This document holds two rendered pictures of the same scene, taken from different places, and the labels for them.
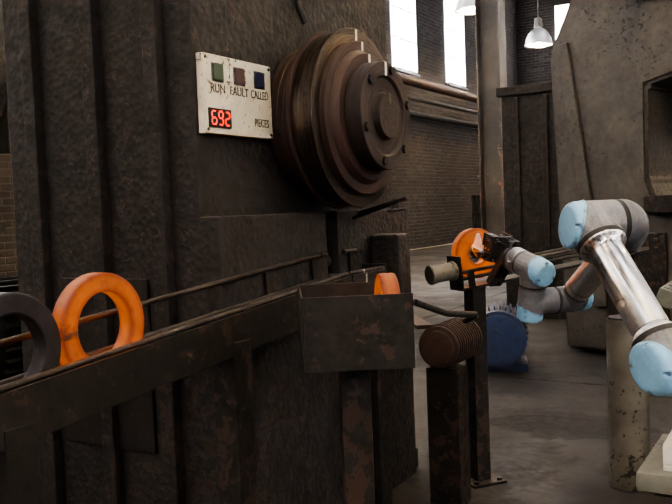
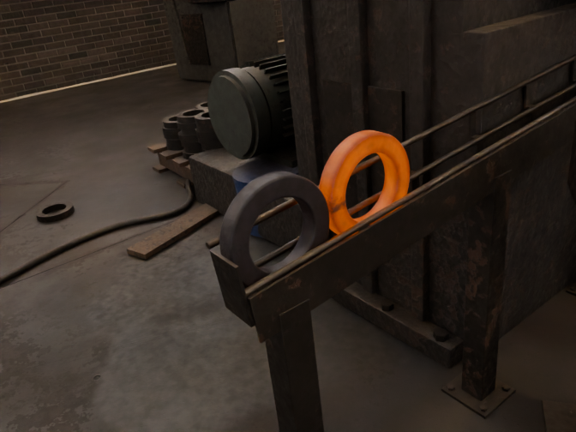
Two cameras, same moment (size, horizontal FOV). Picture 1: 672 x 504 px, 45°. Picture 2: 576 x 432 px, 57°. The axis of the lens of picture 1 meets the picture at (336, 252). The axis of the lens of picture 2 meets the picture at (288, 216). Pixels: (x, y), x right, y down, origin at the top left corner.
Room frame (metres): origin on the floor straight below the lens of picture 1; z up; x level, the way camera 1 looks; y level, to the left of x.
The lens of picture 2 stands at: (0.60, 0.20, 1.04)
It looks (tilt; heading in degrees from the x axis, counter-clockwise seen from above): 25 degrees down; 25
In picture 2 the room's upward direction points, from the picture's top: 7 degrees counter-clockwise
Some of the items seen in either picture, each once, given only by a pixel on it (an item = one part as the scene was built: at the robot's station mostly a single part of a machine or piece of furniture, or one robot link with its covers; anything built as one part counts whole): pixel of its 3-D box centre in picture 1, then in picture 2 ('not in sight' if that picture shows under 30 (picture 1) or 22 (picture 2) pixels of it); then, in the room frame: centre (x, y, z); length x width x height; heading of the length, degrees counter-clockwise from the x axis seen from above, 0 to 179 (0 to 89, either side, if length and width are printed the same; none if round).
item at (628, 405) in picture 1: (628, 401); not in sight; (2.42, -0.87, 0.26); 0.12 x 0.12 x 0.52
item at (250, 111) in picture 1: (236, 98); not in sight; (1.94, 0.22, 1.15); 0.26 x 0.02 x 0.18; 149
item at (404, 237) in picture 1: (389, 274); not in sight; (2.38, -0.16, 0.68); 0.11 x 0.08 x 0.24; 59
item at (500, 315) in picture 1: (497, 334); not in sight; (4.31, -0.85, 0.17); 0.57 x 0.31 x 0.34; 169
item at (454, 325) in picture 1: (453, 409); not in sight; (2.39, -0.33, 0.27); 0.22 x 0.13 x 0.53; 149
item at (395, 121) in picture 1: (380, 116); not in sight; (2.12, -0.13, 1.11); 0.28 x 0.06 x 0.28; 149
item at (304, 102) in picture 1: (348, 119); not in sight; (2.17, -0.05, 1.11); 0.47 x 0.06 x 0.47; 149
